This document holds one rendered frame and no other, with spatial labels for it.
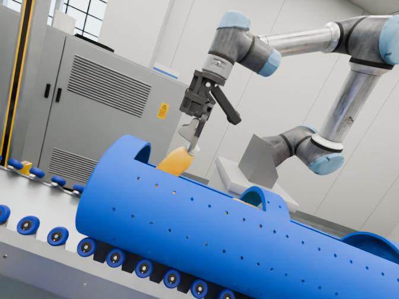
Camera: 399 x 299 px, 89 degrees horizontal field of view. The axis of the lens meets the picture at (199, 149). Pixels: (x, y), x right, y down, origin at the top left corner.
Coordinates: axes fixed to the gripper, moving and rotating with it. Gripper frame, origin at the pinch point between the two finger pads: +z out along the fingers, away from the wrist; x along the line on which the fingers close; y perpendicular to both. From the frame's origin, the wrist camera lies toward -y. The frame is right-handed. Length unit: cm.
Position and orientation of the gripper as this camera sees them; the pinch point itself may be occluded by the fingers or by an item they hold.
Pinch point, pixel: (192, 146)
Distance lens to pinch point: 58.6
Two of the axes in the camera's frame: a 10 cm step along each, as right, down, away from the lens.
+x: -0.4, 2.3, -9.7
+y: -9.2, -3.8, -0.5
